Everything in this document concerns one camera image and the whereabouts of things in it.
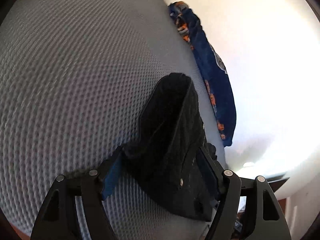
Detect grey mesh mattress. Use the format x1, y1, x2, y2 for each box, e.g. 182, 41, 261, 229
1, 0, 226, 235

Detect blue floral pillow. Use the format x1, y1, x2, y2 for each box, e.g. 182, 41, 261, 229
168, 1, 236, 147

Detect black pants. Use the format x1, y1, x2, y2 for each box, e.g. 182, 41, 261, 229
123, 73, 216, 222

